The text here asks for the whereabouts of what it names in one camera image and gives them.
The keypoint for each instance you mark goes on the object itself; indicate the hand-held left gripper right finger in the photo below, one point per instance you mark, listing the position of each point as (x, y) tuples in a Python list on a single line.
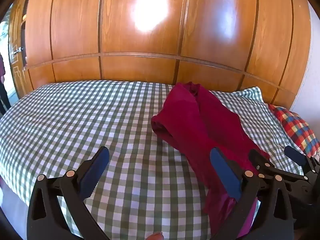
[(225, 172)]

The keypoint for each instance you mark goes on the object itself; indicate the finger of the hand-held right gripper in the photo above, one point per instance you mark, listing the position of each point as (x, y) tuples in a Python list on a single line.
[(255, 156), (295, 153)]

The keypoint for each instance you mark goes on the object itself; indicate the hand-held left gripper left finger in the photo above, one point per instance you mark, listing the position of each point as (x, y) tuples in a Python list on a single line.
[(98, 170)]

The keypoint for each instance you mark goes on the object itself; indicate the dark red garment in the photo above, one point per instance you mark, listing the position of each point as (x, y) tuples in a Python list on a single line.
[(190, 120)]

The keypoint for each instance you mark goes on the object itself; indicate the person's left hand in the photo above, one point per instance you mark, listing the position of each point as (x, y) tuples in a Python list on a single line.
[(156, 237)]

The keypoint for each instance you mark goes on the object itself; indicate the multicoloured plaid pillow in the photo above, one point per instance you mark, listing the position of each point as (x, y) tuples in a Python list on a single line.
[(295, 125)]

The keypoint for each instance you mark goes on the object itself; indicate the bed with green checked sheet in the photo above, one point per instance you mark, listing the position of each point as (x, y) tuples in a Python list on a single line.
[(100, 110)]

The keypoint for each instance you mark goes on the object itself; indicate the green checked pillow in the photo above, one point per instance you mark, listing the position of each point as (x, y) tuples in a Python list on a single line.
[(247, 93)]

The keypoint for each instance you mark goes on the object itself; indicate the wooden wardrobe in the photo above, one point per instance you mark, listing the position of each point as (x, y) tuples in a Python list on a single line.
[(140, 67)]

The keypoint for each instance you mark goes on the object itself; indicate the wooden door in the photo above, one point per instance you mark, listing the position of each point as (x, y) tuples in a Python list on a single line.
[(17, 75)]

